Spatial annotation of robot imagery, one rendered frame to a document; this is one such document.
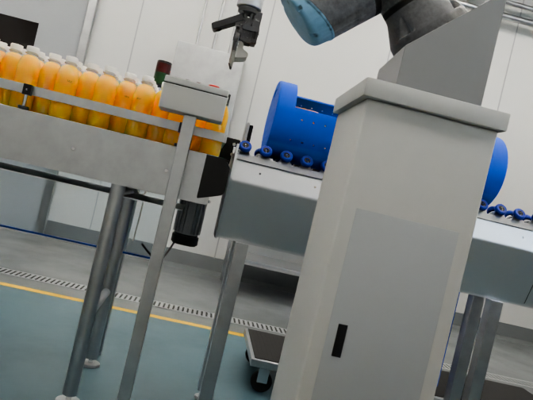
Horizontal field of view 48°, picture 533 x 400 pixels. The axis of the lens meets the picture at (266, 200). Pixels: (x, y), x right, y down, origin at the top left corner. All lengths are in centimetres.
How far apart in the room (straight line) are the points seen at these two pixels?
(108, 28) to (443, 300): 477
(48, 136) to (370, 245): 115
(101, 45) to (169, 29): 62
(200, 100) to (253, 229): 53
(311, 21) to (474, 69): 37
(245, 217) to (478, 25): 107
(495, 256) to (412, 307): 106
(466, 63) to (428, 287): 49
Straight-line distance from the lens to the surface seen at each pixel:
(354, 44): 578
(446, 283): 134
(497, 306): 242
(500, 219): 235
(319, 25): 140
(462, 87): 137
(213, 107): 186
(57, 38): 574
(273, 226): 211
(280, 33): 568
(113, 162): 198
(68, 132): 201
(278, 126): 208
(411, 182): 129
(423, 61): 135
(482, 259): 233
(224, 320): 215
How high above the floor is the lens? 81
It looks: level
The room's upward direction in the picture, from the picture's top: 13 degrees clockwise
